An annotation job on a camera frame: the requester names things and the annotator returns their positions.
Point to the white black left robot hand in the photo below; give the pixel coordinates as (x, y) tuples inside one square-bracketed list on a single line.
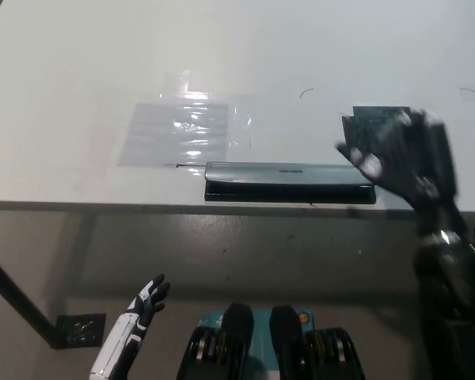
[(128, 336)]

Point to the grey translucent plastic sheet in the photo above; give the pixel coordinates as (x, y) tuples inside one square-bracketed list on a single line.
[(150, 134)]

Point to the black metal table leg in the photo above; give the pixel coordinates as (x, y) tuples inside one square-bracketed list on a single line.
[(20, 299)]

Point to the black tape patch on table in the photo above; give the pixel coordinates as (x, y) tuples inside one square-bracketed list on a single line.
[(364, 124)]

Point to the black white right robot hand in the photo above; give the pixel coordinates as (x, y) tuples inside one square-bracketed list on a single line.
[(419, 166)]

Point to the clear glossy tape film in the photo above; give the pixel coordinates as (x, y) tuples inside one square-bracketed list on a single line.
[(237, 115)]

